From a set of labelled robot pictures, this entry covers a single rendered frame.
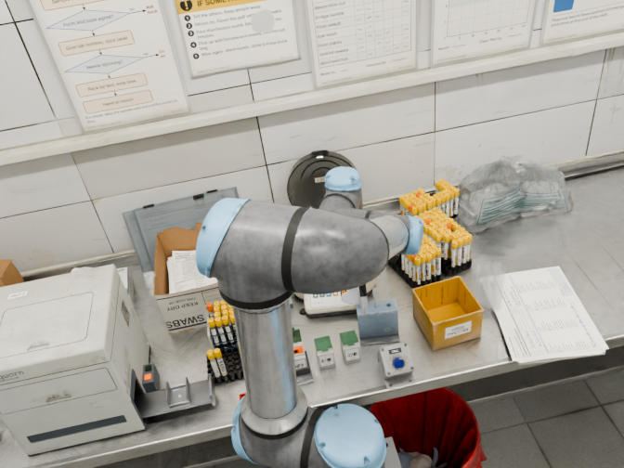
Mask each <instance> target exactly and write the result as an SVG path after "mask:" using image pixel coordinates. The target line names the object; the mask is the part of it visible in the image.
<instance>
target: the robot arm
mask: <svg viewBox="0 0 624 468"><path fill-rule="evenodd" d="M324 186H325V189H326V194H325V196H324V198H323V199H322V202H321V205H320V206H319V208H318V209H314V208H304V207H298V206H291V205H285V204H278V203H272V202H265V201H253V200H251V199H249V198H246V199H234V198H225V199H223V200H220V201H218V202H217V203H216V204H215V205H214V206H213V207H212V208H211V210H210V211H209V213H208V214H207V216H206V217H205V219H204V221H203V223H202V226H201V231H200V234H199V237H198V241H197V246H196V265H197V268H198V270H199V272H200V273H201V274H202V275H204V276H206V277H207V278H208V279H211V278H216V279H217V283H218V289H219V292H220V295H221V297H222V299H223V300H224V301H225V302H226V303H227V304H228V305H230V306H232V308H233V314H234V319H235V325H236V331H237V336H238V342H239V348H240V358H241V364H242V369H243V375H244V381H245V386H246V392H247V393H246V395H245V396H244V397H243V398H242V399H241V400H240V402H239V403H238V405H237V407H236V409H235V412H234V415H233V419H232V425H233V429H232V430H231V440H232V445H233V448H234V449H235V451H236V453H237V454H238V455H239V456H240V457H241V458H243V459H245V460H248V461H250V462H252V463H255V464H263V465H266V466H270V467H273V468H385V456H386V444H385V439H384V432H383V429H382V426H381V425H380V423H379V422H378V420H377V419H376V418H375V417H374V415H373V414H371V413H370V412H369V411H368V410H366V409H364V408H362V407H360V406H358V405H354V404H338V405H336V407H330V408H328V409H326V410H325V409H318V408H314V407H310V406H307V399H306V395H305V393H304V391H303V390H302V389H301V388H300V387H299V386H298V385H297V381H296V370H295V360H294V350H293V330H292V320H291V309H290V298H291V297H292V296H293V295H294V293H304V294H326V293H338V292H342V291H347V290H348V291H347V292H345V293H343V294H342V296H341V298H342V301H343V302H344V303H347V304H353V305H360V306H361V311H362V316H365V314H366V312H367V309H368V300H367V290H366V283H368V282H370V281H372V280H374V279H375V278H376V277H378V276H379V275H380V274H381V273H382V272H383V271H384V269H385V267H386V265H387V263H388V262H390V263H393V264H394V263H395V262H396V261H397V259H398V257H399V254H403V255H406V254H410V255H416V254H418V253H419V251H420V250H421V246H422V242H423V221H422V220H421V218H419V217H413V216H410V215H408V214H406V215H401V214H388V213H381V212H374V211H368V210H363V203H362V191H361V188H362V185H361V183H360V175H359V173H358V171H357V170H356V169H354V168H351V167H343V166H341V167H336V168H333V169H331V170H330V171H329V172H328V173H327V174H326V175H325V185H324ZM358 288H359V291H358Z"/></svg>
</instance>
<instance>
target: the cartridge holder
mask: <svg viewBox="0 0 624 468"><path fill-rule="evenodd" d="M305 357H306V363H307V367H304V368H301V369H297V370H296V381H297V385H299V384H307V383H311V382H314V380H313V375H312V371H311V368H310V364H309V360H308V356H307V352H306V351H305Z"/></svg>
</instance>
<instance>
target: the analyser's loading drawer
mask: <svg viewBox="0 0 624 468"><path fill-rule="evenodd" d="M208 378H209V379H208V380H204V381H199V382H196V383H189V380H188V377H186V382H185V383H182V384H177V385H173V386H170V385H169V383H168V382H166V389H163V390H158V391H154V392H149V393H146V394H141V395H137V396H135V398H134V402H135V404H136V407H137V409H138V411H139V413H140V415H141V417H142V419H143V418H147V417H151V416H155V415H160V414H164V413H167V412H172V411H176V410H183V409H188V408H192V407H196V406H200V405H204V404H209V403H213V406H215V383H214V380H213V378H212V375H211V373H208ZM179 395H181V397H178V396H179Z"/></svg>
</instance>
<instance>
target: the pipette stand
mask: <svg viewBox="0 0 624 468"><path fill-rule="evenodd" d="M356 306H357V325H358V331H359V339H360V345H374V344H382V343H391V342H399V335H398V313H397V303H396V299H391V300H383V301H377V306H378V307H377V308H376V307H375V302H368V309H367V312H366V314H365V316H362V311H361V305H356Z"/></svg>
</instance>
